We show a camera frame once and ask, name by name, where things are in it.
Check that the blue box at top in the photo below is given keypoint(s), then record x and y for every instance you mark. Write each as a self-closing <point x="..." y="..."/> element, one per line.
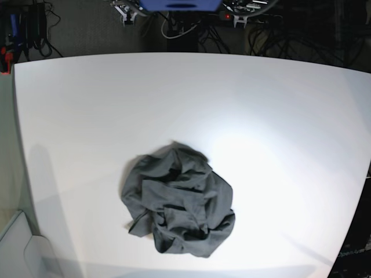
<point x="180" y="5"/>

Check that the black power strip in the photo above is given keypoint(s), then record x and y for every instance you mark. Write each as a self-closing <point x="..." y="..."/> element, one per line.
<point x="229" y="20"/>

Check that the red and black clamp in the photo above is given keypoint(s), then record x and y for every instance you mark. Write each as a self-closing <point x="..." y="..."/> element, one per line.
<point x="6" y="61"/>

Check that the dark grey t-shirt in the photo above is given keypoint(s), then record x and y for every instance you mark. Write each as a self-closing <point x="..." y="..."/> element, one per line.
<point x="175" y="196"/>

